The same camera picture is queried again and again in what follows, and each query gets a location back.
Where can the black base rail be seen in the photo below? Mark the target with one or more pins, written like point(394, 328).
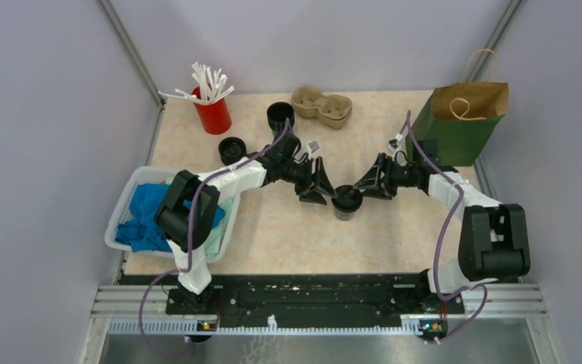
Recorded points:
point(383, 294)

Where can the red cup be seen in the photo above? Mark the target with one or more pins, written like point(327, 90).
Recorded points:
point(215, 117)

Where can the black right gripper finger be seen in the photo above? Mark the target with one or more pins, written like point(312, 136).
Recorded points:
point(374, 176)
point(376, 194)

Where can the white cable duct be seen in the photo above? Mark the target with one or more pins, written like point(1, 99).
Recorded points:
point(193, 327)

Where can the black printed coffee cup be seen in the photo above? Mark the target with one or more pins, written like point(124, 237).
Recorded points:
point(344, 214)

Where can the black cup lid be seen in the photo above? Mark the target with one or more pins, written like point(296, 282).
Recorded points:
point(347, 199)

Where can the white plastic basket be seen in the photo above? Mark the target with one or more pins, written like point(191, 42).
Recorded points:
point(120, 221)

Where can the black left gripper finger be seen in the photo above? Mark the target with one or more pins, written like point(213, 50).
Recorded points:
point(322, 183)
point(313, 196)

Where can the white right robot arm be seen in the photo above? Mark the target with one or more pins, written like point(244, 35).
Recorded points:
point(493, 243)

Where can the green brown paper bag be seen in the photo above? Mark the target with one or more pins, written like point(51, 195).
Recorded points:
point(462, 117)

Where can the cardboard cup carrier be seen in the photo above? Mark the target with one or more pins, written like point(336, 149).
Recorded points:
point(332, 110)

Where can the mint green cloth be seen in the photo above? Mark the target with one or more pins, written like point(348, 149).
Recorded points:
point(194, 215)

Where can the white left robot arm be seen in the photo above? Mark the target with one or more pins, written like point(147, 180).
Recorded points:
point(250, 173)

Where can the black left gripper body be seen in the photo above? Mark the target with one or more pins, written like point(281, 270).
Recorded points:
point(298, 174)

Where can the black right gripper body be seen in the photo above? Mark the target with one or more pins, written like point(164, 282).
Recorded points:
point(398, 176)

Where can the blue cloth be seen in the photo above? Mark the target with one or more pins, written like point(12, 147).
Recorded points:
point(142, 233)

